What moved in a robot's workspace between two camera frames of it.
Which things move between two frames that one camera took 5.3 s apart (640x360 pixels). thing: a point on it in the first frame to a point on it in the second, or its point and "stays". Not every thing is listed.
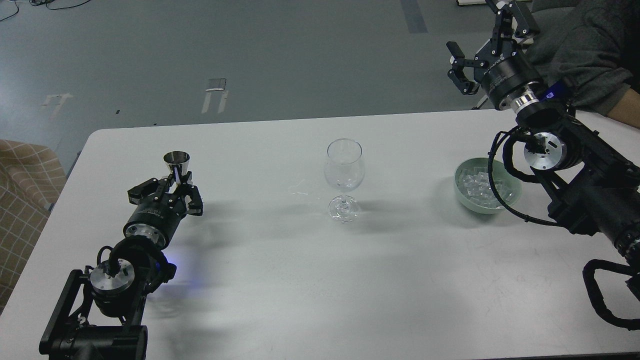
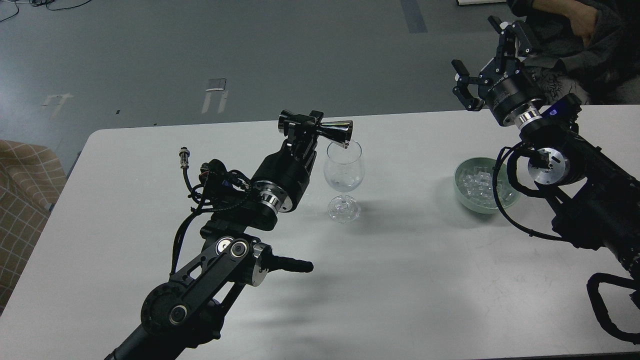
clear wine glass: x=344 y=169 stays
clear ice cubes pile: x=474 y=184 stays
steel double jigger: x=177 y=161 to x=340 y=132
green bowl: x=475 y=189 stays
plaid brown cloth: x=30 y=181 stays
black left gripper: x=158 y=215 to x=285 y=174
